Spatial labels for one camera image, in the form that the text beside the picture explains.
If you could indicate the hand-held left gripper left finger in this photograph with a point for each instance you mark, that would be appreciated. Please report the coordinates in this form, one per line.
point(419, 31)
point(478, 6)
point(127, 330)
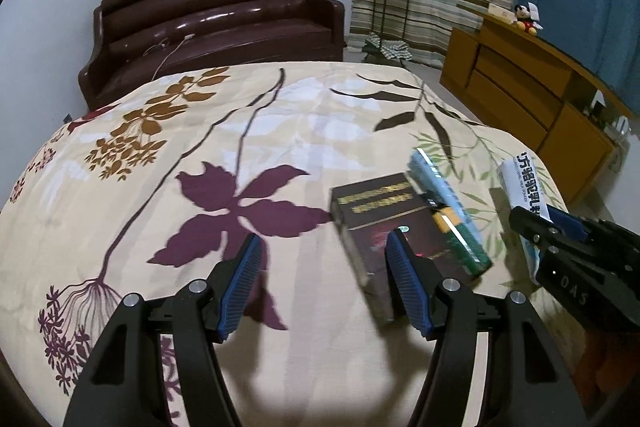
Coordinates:
point(240, 279)

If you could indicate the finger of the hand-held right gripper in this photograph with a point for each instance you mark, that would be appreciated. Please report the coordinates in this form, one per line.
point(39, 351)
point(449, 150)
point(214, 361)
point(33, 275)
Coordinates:
point(530, 224)
point(567, 223)

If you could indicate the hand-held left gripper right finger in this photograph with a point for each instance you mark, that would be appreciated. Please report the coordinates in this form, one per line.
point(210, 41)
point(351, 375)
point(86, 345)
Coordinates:
point(407, 287)

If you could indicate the white tube box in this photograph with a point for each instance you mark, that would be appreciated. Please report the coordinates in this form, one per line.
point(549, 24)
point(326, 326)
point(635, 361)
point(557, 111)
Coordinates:
point(522, 182)

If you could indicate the dark brown box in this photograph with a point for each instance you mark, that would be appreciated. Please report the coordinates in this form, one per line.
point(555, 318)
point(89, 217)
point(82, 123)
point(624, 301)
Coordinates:
point(380, 212)

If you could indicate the light blue green box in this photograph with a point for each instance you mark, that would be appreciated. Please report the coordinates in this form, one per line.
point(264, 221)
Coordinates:
point(440, 192)

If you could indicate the white power adapter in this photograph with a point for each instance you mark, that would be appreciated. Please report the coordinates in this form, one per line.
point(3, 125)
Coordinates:
point(621, 127)

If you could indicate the small white card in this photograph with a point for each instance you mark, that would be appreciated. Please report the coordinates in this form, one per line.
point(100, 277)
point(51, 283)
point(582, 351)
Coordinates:
point(598, 102)

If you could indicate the floral cream blanket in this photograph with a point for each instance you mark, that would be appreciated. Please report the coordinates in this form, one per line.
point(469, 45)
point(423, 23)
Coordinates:
point(150, 157)

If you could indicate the wooden cabinet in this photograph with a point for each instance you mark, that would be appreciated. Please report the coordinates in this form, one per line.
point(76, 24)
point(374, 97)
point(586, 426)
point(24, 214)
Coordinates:
point(500, 72)

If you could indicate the mouse plush toy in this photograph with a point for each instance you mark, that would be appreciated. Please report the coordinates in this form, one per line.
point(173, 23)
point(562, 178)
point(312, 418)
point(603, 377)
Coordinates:
point(525, 14)

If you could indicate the small white box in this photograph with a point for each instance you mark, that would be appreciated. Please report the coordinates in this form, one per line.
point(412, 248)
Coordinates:
point(500, 13)

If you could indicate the checkered cloth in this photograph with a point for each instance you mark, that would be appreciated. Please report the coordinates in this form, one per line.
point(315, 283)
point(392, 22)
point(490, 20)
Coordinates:
point(390, 49)

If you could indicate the dark brown leather sofa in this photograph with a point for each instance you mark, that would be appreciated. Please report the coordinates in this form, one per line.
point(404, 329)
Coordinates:
point(210, 32)

